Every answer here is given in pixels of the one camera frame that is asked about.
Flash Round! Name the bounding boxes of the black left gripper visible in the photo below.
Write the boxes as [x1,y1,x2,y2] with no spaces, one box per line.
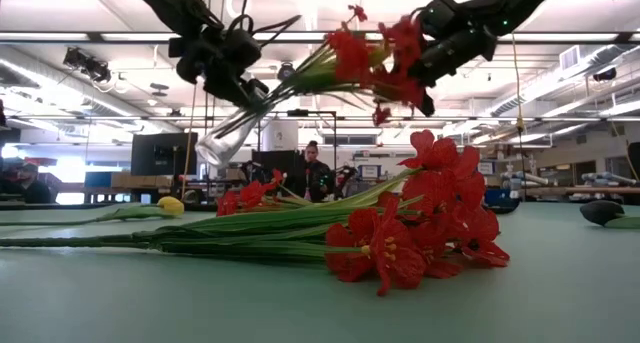
[168,28,271,109]

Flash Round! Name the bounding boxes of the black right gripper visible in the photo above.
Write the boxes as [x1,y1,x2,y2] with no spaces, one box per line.
[408,0,499,118]

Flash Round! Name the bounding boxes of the clear glass vase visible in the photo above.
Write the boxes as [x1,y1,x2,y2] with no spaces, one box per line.
[194,101,269,170]

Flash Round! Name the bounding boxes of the yellow artificial tulip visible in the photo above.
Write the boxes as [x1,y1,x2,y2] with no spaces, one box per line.
[0,195,186,228]

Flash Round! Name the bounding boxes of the dark green artificial tulip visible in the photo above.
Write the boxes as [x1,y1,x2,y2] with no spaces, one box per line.
[579,198,640,230]

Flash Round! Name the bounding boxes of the round black ceiling device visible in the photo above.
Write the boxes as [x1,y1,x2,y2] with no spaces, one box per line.
[277,61,297,83]

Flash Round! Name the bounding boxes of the white cylinder tank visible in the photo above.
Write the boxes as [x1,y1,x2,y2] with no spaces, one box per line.
[261,120,300,152]

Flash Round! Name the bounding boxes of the black panel screen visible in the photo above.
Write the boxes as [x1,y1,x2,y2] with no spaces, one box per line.
[251,149,307,199]

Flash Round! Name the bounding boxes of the white sign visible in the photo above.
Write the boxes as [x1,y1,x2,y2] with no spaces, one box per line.
[356,163,382,181]

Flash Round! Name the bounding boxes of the black monitor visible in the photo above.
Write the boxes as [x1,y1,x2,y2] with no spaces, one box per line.
[130,131,199,177]

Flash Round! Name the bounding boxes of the person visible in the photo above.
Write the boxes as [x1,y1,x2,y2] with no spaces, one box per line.
[298,140,337,204]
[0,156,55,205]

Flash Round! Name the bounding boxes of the brown cardboard box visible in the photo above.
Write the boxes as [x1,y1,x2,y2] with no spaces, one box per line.
[110,171,174,189]

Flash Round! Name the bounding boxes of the black overhead beam with lights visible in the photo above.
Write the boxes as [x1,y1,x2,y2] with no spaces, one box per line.
[0,30,640,46]

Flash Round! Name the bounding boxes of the wooden background workbench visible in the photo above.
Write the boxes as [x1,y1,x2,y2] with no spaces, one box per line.
[519,185,640,197]

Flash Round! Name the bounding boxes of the pale background robot arms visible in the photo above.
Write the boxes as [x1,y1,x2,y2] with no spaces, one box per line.
[581,171,639,187]

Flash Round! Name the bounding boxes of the black metal frame stand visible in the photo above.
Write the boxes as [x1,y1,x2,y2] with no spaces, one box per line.
[256,108,339,200]

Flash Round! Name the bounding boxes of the black ceiling-mounted camera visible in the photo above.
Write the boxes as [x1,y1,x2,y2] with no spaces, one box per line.
[62,46,113,84]

